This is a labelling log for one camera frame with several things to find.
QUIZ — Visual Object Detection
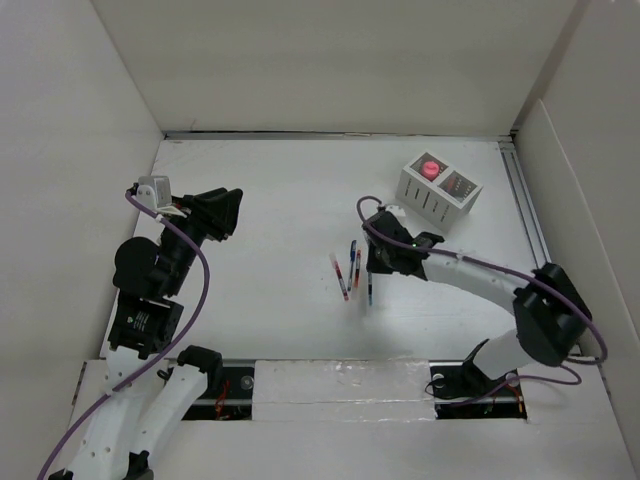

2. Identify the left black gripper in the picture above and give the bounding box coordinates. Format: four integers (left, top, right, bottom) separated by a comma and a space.
159, 186, 242, 294

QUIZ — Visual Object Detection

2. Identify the red capped pen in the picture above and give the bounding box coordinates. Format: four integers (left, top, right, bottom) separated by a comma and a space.
351, 248, 362, 296

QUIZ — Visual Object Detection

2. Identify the teal black pen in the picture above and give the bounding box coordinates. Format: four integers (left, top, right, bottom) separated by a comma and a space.
367, 271, 374, 314

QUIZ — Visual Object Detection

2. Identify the pink eraser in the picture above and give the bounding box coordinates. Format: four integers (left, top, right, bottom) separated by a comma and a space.
420, 160, 441, 181

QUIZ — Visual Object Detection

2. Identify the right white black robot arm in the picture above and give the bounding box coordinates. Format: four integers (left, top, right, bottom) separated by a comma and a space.
362, 206, 592, 404

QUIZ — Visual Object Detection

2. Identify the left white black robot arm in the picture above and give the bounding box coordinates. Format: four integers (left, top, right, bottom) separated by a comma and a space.
38, 182, 243, 479

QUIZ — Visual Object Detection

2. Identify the blue clear pen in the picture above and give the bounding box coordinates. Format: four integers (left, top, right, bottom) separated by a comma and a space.
347, 240, 357, 292

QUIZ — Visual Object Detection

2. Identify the purple tipped pen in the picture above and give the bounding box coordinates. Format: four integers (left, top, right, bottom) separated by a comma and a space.
329, 253, 349, 302

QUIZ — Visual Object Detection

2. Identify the white two-slot pen holder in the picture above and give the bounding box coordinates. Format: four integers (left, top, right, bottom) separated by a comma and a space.
395, 152, 483, 232

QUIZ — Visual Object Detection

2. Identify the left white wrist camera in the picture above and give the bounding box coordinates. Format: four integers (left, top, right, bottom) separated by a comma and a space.
130, 176, 173, 212

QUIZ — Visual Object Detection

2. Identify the aluminium rail right side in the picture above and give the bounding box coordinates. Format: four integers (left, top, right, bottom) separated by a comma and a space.
499, 139, 581, 356

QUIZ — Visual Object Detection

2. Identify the aluminium rail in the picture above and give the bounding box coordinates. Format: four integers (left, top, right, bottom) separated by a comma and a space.
79, 357, 526, 416
499, 139, 581, 356

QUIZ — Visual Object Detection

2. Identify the aluminium rail front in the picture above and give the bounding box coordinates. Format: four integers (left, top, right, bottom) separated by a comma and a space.
79, 357, 526, 416

